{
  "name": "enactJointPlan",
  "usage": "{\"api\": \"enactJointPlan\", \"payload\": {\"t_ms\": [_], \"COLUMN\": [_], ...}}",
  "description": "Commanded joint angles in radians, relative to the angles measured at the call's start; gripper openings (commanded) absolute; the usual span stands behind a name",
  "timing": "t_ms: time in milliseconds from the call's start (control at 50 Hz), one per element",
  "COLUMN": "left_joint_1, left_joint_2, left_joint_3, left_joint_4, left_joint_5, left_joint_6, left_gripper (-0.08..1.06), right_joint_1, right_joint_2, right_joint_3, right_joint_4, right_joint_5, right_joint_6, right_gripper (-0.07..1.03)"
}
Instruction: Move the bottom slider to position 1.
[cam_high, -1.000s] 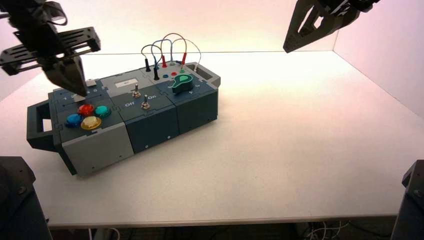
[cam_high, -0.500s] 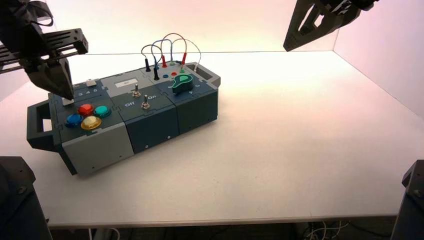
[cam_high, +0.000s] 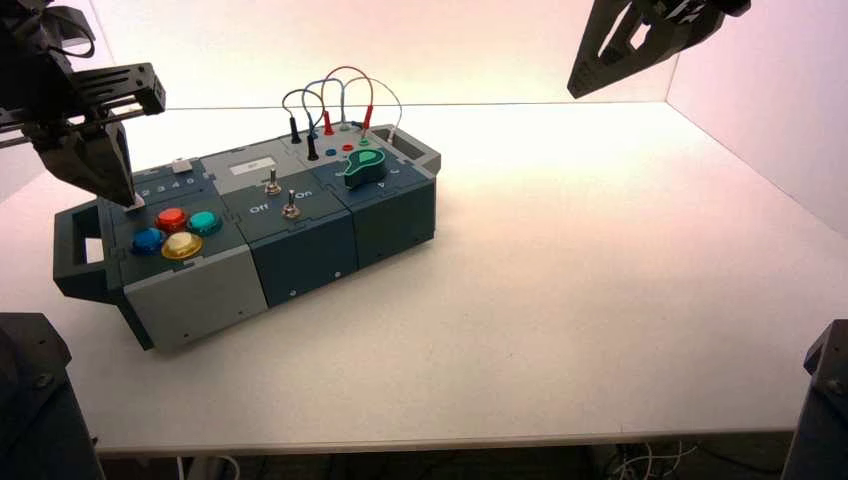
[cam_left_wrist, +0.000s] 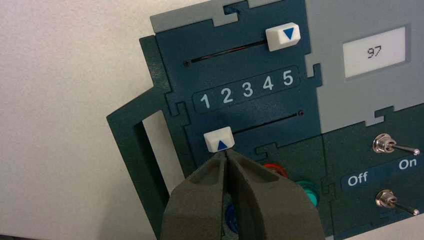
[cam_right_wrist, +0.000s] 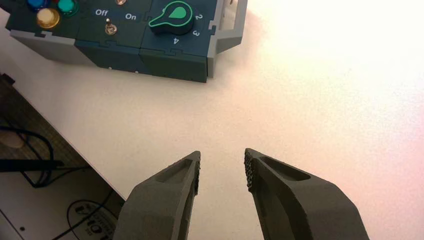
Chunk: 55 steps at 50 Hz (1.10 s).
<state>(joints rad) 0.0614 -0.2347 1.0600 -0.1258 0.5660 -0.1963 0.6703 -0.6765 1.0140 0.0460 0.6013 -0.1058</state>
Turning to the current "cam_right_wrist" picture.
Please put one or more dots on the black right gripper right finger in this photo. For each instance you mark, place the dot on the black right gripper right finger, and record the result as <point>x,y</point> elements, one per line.
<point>304,212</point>

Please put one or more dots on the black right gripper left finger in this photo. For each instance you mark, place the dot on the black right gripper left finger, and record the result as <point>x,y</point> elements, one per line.
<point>159,205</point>

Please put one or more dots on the white plate with logo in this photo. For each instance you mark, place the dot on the white plate with logo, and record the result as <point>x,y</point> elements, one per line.
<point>39,205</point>

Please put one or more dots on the black bar on floor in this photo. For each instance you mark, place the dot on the black bar on floor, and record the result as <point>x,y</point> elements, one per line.
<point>30,165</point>

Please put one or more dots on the grey and blue control box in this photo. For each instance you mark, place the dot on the grey and blue control box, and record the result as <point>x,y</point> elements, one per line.
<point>109,49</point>

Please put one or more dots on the black and green rotary knob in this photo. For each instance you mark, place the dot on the black and green rotary knob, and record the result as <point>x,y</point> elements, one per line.
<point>174,18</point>

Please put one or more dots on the yellow round push button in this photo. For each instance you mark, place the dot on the yellow round push button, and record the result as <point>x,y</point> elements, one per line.
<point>48,18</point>

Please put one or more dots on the green round push button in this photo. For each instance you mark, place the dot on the green round push button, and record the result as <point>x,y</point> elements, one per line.
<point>68,6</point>

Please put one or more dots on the blue round push button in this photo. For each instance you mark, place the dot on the blue round push button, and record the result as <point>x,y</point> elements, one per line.
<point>38,3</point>

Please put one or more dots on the metal toggle switch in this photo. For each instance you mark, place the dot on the metal toggle switch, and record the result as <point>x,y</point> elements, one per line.
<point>120,1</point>
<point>110,28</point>

